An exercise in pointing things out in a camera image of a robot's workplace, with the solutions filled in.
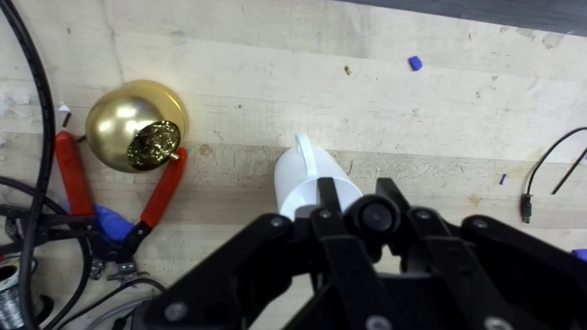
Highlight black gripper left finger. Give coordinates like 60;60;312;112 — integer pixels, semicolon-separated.
130;176;396;330

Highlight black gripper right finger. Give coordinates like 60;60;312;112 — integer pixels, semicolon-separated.
374;176;587;330

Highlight black marker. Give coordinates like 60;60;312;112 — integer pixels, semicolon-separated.
343;192;405;247

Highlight white cup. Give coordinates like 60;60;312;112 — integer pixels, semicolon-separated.
271;130;365;222

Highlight gold dome bell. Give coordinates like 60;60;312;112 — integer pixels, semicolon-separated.
84;79;191;174

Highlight thin black wire with connector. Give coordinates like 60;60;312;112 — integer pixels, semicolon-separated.
519;124;587;225

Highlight short black wire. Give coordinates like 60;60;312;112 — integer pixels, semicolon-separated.
550;145;587;196

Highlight red-handled pliers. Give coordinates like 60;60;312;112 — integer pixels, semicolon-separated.
53;128;191;282

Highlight thick black table cable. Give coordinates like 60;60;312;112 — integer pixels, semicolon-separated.
0;0;59;330

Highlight solder wire spool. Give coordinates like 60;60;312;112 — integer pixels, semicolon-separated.
0;262;27;330

